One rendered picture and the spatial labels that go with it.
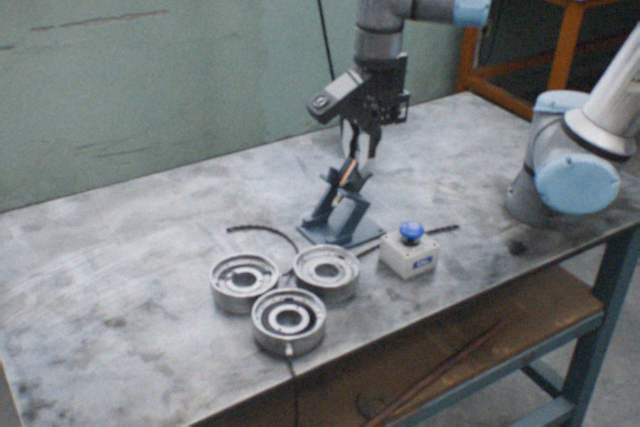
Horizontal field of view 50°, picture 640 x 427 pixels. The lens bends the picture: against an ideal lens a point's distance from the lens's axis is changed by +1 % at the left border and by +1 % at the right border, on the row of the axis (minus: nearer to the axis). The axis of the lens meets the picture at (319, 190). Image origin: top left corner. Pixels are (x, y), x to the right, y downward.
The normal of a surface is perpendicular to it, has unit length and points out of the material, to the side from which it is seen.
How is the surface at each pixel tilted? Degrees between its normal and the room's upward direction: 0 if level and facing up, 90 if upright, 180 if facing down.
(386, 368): 0
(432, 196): 0
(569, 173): 97
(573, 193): 97
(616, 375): 0
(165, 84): 90
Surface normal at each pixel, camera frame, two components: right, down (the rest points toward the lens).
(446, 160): 0.03, -0.85
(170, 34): 0.54, 0.46
